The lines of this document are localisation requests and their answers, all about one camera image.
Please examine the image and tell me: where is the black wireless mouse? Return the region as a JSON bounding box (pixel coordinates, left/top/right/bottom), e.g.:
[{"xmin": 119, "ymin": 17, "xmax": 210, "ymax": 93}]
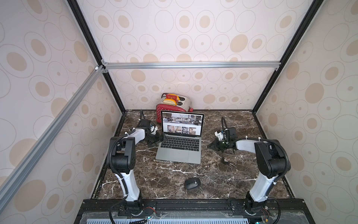
[{"xmin": 184, "ymin": 177, "xmax": 201, "ymax": 189}]

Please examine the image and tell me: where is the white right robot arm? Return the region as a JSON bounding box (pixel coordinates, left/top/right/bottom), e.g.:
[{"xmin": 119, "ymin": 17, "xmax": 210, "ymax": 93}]
[{"xmin": 208, "ymin": 117, "xmax": 291, "ymax": 215}]

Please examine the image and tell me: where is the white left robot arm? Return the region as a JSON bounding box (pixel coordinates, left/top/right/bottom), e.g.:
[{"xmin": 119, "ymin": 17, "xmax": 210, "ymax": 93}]
[{"xmin": 106, "ymin": 111, "xmax": 164, "ymax": 223}]

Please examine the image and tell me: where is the silver laptop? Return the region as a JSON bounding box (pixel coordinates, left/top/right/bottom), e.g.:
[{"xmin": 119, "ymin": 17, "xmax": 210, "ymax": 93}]
[{"xmin": 156, "ymin": 110, "xmax": 204, "ymax": 164}]

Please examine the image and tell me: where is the red polka dot toaster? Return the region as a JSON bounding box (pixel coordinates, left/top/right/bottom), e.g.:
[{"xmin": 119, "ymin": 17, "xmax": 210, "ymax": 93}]
[{"xmin": 156, "ymin": 93, "xmax": 194, "ymax": 123}]

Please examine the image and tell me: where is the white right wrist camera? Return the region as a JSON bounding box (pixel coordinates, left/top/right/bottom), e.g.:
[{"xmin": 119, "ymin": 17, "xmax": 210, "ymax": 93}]
[{"xmin": 214, "ymin": 131, "xmax": 226, "ymax": 141}]

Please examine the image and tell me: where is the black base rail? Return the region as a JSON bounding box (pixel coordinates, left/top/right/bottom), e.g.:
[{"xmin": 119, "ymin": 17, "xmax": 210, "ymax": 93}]
[{"xmin": 75, "ymin": 198, "xmax": 314, "ymax": 224}]

